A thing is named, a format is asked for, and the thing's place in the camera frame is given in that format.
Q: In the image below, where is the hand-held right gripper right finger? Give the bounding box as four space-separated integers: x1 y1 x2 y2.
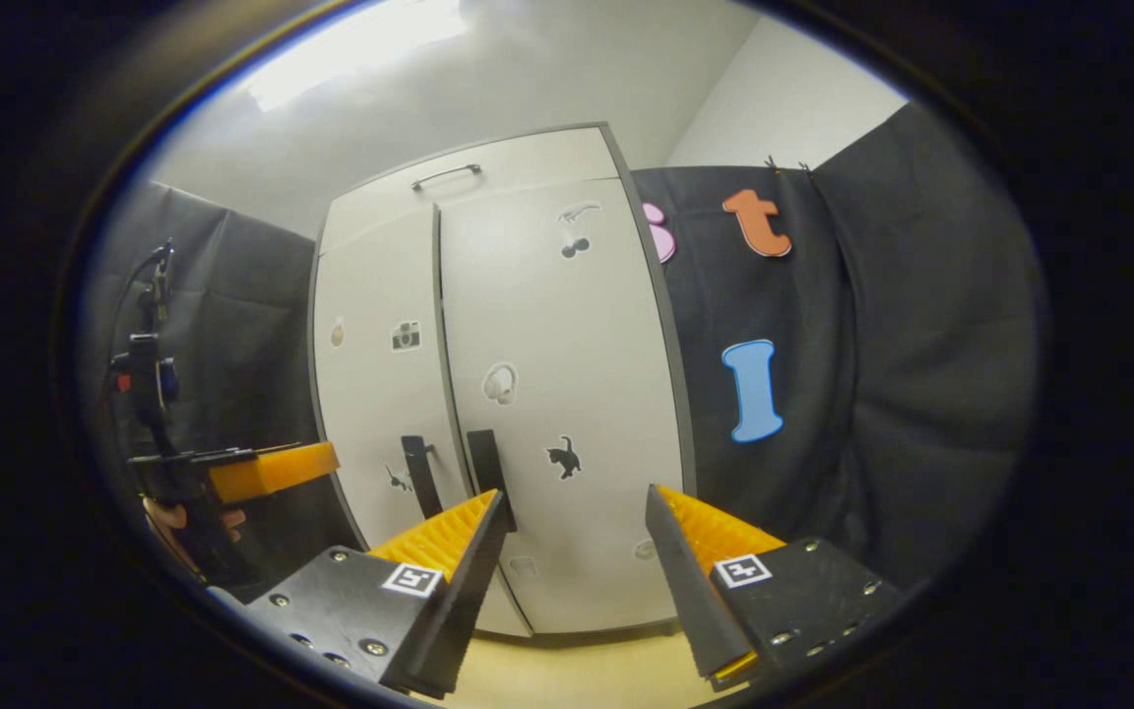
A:
644 483 909 691

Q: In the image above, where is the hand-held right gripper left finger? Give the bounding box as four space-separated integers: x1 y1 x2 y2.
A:
242 489 512 700

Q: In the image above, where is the white shoe cabinet door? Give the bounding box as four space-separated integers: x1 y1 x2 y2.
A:
434 175 689 636
311 202 535 639

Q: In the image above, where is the white shoe cabinet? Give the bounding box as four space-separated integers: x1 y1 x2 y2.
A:
306 121 698 641

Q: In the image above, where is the white cabinet drawer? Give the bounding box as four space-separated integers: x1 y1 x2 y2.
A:
316 125 623 258

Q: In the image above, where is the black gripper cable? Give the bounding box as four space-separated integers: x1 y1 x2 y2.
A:
99 241 176 395

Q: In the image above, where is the black door handle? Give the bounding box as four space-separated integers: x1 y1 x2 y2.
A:
467 429 518 534
400 434 443 521

